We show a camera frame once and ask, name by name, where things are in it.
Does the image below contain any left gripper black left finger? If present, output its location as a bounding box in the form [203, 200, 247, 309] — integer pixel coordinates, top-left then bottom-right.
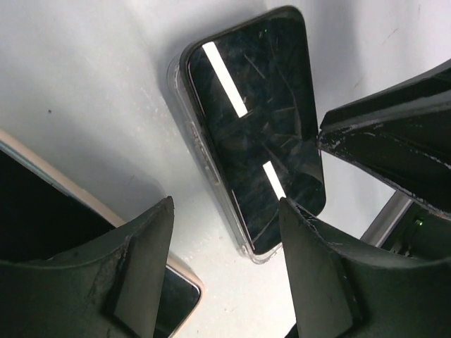
[1, 197, 174, 337]

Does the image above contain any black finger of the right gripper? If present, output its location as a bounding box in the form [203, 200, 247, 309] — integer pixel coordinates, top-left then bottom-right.
[318, 123, 450, 215]
[319, 61, 450, 141]

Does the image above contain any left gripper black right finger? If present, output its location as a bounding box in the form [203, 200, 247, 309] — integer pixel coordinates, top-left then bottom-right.
[279, 198, 450, 337]

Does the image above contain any small black phone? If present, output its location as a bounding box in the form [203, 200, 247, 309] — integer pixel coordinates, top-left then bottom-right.
[180, 6, 326, 254]

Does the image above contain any beige pink phone case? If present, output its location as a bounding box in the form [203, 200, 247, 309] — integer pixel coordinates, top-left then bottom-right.
[1, 130, 204, 337]

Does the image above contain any clear magsafe phone case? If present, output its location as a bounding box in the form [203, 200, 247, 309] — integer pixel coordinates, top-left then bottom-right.
[166, 54, 282, 265]

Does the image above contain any teal phone black screen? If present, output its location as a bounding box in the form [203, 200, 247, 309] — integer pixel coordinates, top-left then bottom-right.
[1, 150, 117, 263]

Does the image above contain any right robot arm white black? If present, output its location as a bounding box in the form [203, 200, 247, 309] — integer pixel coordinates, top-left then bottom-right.
[317, 62, 450, 260]

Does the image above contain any aluminium frame rail front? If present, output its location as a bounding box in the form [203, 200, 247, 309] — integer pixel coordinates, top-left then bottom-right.
[360, 192, 413, 247]

